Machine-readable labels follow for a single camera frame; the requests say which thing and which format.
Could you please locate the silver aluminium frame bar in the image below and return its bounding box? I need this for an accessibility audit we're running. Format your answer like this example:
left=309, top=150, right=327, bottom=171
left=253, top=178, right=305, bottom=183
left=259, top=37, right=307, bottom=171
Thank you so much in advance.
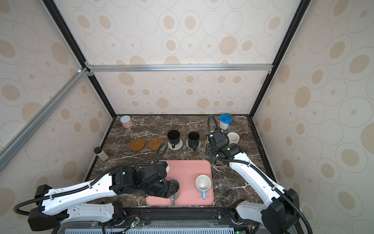
left=1, top=67, right=89, bottom=170
left=88, top=63, right=273, bottom=72

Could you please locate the silver aluminium frame bar left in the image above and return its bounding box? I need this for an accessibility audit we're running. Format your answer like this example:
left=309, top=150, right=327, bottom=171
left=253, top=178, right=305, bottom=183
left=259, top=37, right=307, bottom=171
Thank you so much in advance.
left=1, top=67, right=89, bottom=170

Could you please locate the multicolour woven coaster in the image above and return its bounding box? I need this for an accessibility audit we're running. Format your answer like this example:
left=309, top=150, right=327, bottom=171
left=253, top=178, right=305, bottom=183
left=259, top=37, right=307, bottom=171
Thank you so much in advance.
left=168, top=140, right=183, bottom=150

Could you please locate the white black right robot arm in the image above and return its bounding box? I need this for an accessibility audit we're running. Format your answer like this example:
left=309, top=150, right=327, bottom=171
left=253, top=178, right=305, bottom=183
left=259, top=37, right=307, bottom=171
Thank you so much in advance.
left=206, top=115, right=313, bottom=234

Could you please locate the brown wooden coaster front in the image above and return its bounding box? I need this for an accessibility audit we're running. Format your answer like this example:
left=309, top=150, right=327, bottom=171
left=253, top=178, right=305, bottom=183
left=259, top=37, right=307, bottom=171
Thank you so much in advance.
left=148, top=137, right=163, bottom=151

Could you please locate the pink jar grey lid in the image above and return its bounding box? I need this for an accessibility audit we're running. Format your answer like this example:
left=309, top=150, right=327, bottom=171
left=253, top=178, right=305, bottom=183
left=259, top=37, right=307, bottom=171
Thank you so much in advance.
left=120, top=116, right=133, bottom=128

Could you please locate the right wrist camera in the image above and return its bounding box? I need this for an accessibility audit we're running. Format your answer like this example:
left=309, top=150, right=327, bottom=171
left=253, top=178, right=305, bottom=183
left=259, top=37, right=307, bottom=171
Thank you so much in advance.
left=207, top=129, right=229, bottom=151

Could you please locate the white cup blue lid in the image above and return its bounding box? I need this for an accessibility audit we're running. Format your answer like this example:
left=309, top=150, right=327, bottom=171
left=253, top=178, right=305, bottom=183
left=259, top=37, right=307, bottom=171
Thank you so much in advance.
left=220, top=113, right=233, bottom=130

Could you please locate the silver aluminium frame bar rear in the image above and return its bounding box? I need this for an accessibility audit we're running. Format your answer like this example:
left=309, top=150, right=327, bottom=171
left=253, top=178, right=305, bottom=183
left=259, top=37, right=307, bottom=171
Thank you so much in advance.
left=88, top=63, right=273, bottom=72

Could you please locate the brown wooden coaster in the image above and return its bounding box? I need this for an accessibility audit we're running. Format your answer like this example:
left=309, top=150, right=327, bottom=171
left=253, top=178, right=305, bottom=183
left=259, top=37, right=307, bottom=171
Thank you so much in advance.
left=129, top=138, right=145, bottom=152
left=148, top=137, right=163, bottom=151

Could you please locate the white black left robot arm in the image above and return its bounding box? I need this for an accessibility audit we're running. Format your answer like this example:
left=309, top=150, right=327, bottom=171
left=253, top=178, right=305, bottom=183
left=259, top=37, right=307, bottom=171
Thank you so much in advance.
left=13, top=142, right=179, bottom=231

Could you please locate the small bottle black cap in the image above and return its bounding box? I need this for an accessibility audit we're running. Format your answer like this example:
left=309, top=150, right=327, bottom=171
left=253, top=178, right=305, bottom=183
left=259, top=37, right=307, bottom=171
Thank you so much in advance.
left=94, top=147, right=109, bottom=161

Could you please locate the black mug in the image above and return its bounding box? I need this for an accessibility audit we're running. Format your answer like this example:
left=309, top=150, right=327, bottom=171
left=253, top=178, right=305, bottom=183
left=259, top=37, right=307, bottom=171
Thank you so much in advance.
left=187, top=132, right=200, bottom=141
left=167, top=130, right=180, bottom=146

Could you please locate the pink plastic tray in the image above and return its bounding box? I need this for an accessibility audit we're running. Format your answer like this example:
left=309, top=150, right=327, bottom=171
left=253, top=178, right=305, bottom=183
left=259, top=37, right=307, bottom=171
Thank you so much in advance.
left=146, top=159, right=215, bottom=206

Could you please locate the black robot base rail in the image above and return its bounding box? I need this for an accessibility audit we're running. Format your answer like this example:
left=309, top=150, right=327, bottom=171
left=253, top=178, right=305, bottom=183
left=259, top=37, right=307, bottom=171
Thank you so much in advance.
left=52, top=207, right=269, bottom=234

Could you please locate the rattan woven coaster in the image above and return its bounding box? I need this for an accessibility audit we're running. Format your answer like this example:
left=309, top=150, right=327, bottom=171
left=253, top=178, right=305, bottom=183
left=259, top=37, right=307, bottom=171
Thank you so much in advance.
left=204, top=139, right=209, bottom=148

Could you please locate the grey mug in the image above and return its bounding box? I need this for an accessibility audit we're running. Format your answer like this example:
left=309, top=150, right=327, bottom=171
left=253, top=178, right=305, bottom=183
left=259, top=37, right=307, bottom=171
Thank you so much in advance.
left=168, top=179, right=180, bottom=206

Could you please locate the blue woven coaster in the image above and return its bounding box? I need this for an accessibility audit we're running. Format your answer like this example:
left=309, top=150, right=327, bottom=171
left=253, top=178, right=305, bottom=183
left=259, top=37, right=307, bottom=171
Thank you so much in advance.
left=186, top=140, right=201, bottom=151

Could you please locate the blue handled white mug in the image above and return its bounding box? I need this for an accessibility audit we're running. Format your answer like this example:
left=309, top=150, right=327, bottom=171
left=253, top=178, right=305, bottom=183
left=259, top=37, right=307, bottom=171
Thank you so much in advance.
left=195, top=175, right=212, bottom=200

